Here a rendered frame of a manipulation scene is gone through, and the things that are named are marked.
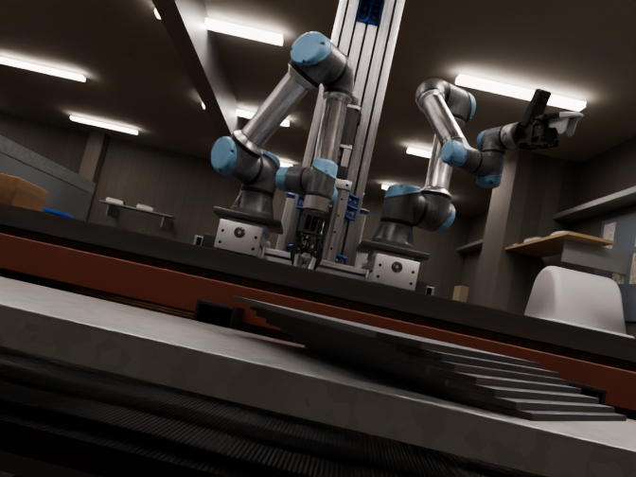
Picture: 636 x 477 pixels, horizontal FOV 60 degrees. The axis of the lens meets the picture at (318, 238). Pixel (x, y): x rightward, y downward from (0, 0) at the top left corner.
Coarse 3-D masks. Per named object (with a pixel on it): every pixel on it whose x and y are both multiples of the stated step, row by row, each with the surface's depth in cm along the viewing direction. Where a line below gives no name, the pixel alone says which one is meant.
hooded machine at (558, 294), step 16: (544, 272) 485; (560, 272) 468; (576, 272) 475; (544, 288) 478; (560, 288) 458; (576, 288) 459; (592, 288) 461; (608, 288) 463; (528, 304) 505; (544, 304) 471; (560, 304) 451; (576, 304) 453; (592, 304) 454; (608, 304) 455; (560, 320) 441; (576, 320) 447; (592, 320) 448; (608, 320) 449; (624, 320) 451
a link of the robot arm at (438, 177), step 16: (448, 96) 193; (464, 96) 196; (464, 112) 196; (432, 160) 197; (432, 176) 195; (448, 176) 194; (432, 192) 192; (448, 192) 194; (432, 208) 189; (448, 208) 193; (432, 224) 191; (448, 224) 193
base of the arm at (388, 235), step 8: (384, 224) 185; (392, 224) 184; (400, 224) 183; (408, 224) 185; (376, 232) 187; (384, 232) 184; (392, 232) 182; (400, 232) 183; (408, 232) 184; (376, 240) 184; (384, 240) 182; (392, 240) 181; (400, 240) 181; (408, 240) 185; (408, 248) 182
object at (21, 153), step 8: (0, 136) 141; (0, 144) 141; (8, 144) 144; (16, 144) 147; (8, 152) 145; (16, 152) 148; (24, 152) 151; (32, 152) 155; (24, 160) 152; (32, 160) 156; (40, 160) 159; (48, 160) 163; (40, 168) 160; (48, 168) 164; (56, 168) 168; (64, 168) 172; (56, 176) 169; (64, 176) 173; (72, 176) 177; (80, 176) 183; (72, 184) 178; (80, 184) 183; (88, 184) 188
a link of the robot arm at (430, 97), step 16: (432, 80) 191; (416, 96) 191; (432, 96) 186; (432, 112) 182; (448, 112) 179; (448, 128) 173; (448, 144) 166; (464, 144) 166; (448, 160) 165; (464, 160) 165; (480, 160) 167
